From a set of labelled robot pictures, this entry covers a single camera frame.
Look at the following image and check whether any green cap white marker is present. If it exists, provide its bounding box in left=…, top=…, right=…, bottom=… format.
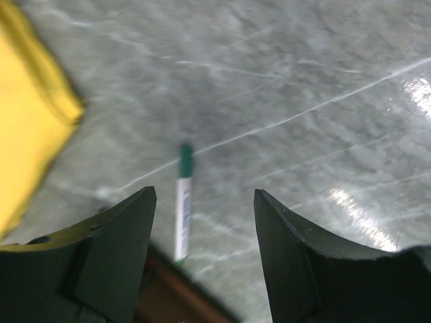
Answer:
left=174, top=143, right=193, bottom=262

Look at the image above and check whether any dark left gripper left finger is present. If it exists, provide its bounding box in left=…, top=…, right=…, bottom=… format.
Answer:
left=1, top=186, right=157, bottom=322

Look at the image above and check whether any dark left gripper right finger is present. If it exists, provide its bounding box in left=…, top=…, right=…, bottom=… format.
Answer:
left=254, top=189, right=430, bottom=322

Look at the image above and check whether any brown wooden desk organizer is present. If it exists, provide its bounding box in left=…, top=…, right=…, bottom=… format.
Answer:
left=133, top=244, right=240, bottom=322

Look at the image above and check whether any yellow folded cloth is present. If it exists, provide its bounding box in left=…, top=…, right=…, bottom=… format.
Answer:
left=1, top=1, right=84, bottom=236

